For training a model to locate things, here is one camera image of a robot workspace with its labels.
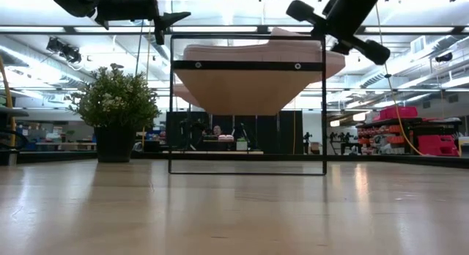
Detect yellow strap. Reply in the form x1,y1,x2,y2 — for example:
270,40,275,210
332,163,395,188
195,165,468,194
0,56,18,148

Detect black track spotlights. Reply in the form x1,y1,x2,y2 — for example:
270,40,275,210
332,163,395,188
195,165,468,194
45,37,84,64

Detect green artificial plant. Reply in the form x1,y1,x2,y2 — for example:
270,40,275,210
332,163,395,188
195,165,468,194
67,62,162,130

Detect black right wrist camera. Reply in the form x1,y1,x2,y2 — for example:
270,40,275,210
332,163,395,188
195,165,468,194
321,0,339,18

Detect black storage rack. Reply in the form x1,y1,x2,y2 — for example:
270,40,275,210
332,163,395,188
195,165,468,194
355,117,463,157

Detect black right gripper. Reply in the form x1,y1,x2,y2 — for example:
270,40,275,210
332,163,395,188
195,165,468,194
285,0,391,65

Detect black partition panels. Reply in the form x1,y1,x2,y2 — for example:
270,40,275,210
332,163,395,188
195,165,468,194
166,110,304,155

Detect black plant pot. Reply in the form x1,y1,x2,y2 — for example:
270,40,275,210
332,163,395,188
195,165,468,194
93,125,136,163

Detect black ceiling device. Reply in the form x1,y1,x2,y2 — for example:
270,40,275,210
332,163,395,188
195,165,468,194
435,51,454,64

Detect black frame wooden shelf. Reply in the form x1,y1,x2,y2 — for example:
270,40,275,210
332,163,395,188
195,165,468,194
168,34,328,177

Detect yellow hanging cable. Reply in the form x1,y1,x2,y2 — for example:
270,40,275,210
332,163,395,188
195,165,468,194
375,1,426,156

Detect white ceiling vent box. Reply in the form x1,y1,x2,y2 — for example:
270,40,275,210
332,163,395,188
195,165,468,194
410,35,426,55

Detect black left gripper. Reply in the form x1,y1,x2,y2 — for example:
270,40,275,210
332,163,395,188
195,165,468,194
94,0,192,46

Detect red storage bin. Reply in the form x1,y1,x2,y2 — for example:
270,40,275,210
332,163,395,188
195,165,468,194
417,134,460,157
378,106,419,121

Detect silver air duct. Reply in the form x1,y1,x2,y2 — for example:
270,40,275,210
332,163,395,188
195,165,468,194
361,34,469,89

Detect black tripod camera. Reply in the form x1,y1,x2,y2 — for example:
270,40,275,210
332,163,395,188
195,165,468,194
303,131,313,155

